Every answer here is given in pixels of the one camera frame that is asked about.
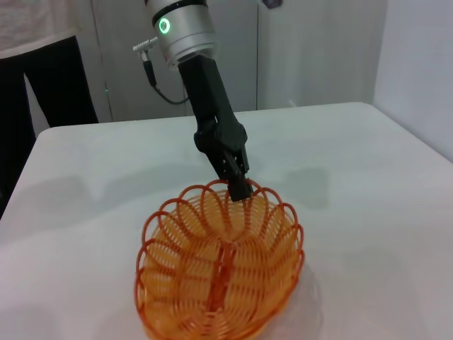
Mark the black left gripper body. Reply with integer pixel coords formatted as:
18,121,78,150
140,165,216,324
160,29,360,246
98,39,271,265
178,57,248,157

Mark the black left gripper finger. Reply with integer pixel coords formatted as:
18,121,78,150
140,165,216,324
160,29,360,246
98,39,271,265
208,149,255,203
232,146,251,175

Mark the orange woven plastic basket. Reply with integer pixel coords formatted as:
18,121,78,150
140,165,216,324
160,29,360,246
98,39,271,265
133,178,306,340

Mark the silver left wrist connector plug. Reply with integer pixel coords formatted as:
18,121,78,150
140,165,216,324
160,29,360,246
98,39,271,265
132,36,160,55

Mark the person in black trousers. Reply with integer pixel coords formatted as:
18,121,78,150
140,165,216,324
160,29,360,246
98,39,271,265
0,0,101,195

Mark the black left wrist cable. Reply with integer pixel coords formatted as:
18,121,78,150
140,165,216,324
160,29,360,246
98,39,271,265
141,52,191,106

